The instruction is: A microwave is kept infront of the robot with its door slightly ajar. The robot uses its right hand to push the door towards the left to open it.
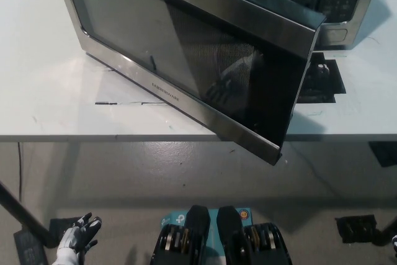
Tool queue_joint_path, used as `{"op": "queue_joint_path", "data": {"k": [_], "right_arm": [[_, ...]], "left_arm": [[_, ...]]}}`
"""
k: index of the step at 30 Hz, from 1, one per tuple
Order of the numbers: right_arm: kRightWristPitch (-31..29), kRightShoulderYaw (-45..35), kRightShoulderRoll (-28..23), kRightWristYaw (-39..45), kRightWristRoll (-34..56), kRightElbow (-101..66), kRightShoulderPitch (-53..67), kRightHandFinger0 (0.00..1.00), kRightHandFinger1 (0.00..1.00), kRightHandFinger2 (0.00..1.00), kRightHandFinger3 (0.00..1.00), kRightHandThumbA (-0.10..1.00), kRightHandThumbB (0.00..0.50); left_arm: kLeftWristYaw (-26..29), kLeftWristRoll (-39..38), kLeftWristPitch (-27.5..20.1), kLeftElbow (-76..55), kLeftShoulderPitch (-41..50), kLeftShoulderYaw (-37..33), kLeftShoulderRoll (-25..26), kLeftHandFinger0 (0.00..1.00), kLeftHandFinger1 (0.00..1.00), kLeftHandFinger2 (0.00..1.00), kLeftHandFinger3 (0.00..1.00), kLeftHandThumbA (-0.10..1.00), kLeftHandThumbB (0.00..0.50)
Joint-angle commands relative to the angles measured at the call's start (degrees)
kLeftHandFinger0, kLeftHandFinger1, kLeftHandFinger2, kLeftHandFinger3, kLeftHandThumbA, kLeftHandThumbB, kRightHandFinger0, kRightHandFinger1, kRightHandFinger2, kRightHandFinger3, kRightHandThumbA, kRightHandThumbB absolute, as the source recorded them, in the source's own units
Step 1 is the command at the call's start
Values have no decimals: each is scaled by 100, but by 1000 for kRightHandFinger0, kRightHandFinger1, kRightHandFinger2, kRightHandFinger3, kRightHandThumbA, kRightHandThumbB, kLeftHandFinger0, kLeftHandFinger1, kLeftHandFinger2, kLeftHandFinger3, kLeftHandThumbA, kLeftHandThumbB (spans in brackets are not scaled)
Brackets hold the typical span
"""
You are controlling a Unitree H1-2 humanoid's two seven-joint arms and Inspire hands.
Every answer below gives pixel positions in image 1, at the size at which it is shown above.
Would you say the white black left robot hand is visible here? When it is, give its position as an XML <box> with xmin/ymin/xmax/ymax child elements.
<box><xmin>57</xmin><ymin>212</ymin><xmax>103</xmax><ymax>265</ymax></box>

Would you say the stainless steel microwave oven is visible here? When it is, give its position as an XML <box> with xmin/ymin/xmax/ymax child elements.
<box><xmin>52</xmin><ymin>0</ymin><xmax>328</xmax><ymax>166</ymax></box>

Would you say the black ribbed floor pad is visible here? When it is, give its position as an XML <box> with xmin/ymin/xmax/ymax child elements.
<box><xmin>12</xmin><ymin>230</ymin><xmax>49</xmax><ymax>265</ymax></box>

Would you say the dark metal table leg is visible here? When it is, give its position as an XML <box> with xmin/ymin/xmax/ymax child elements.
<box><xmin>0</xmin><ymin>181</ymin><xmax>58</xmax><ymax>249</ymax></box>

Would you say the clear plastic tape sheet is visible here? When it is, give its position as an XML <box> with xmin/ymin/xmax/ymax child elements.
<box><xmin>94</xmin><ymin>71</ymin><xmax>187</xmax><ymax>106</ymax></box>

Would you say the thin black hanging cable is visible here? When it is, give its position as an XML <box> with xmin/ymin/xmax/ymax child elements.
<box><xmin>17</xmin><ymin>142</ymin><xmax>24</xmax><ymax>200</ymax></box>

